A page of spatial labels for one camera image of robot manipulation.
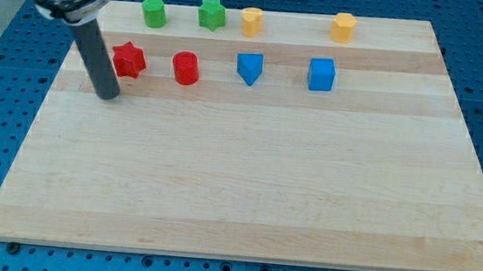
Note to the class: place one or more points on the yellow hexagon block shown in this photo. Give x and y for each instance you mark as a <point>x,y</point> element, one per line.
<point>343,28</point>

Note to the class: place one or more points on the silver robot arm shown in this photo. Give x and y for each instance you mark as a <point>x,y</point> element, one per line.
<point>81,16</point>

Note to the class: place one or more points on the yellow heart block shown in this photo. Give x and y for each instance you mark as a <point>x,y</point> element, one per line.
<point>252,21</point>

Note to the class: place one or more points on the green cylinder block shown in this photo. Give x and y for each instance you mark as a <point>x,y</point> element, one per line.
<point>154,13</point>

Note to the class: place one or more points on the green star block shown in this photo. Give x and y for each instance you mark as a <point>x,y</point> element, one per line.
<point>211,14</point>

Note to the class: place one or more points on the blue cube block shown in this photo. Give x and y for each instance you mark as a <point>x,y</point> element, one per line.
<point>321,74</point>

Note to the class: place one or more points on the red star block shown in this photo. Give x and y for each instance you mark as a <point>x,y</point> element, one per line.
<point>128,60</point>

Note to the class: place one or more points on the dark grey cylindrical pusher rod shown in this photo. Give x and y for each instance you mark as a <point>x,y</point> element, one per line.
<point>93,52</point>

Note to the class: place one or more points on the blue triangular prism block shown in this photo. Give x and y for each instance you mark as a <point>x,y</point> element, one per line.
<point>250,66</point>

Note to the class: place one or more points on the light wooden board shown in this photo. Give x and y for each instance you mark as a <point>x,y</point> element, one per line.
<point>379,174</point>

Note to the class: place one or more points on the red cylinder block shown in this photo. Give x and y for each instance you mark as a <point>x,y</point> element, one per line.
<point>186,69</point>

